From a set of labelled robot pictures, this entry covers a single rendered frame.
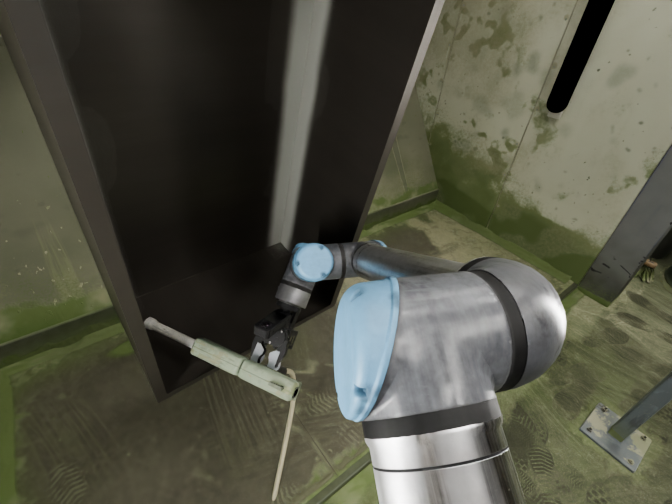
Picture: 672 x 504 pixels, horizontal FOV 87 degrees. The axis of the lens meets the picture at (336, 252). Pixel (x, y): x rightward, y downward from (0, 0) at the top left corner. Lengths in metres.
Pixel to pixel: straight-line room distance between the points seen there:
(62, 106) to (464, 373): 0.46
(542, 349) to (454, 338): 0.08
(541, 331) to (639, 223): 2.03
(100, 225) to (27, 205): 1.28
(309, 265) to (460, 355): 0.58
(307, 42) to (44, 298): 1.41
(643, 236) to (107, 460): 2.51
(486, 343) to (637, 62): 2.04
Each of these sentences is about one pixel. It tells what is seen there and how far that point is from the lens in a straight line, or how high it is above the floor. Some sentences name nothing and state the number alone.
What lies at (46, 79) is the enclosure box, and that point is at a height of 1.27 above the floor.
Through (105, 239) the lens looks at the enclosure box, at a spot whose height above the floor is 1.05.
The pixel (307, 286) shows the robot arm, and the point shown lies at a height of 0.71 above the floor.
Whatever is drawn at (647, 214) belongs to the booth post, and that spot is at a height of 0.57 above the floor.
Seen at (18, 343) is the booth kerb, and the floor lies 0.15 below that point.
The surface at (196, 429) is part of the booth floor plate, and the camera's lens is 1.53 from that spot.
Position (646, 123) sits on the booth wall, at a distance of 2.27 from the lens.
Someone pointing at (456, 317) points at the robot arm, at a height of 1.16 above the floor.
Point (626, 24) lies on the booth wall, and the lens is 2.30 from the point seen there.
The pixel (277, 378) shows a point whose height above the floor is 0.59.
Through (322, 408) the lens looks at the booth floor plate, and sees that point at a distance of 1.52.
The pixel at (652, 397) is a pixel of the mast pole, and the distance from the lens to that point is 1.76.
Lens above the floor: 1.37
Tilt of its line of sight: 37 degrees down
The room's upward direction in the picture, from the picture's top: 6 degrees clockwise
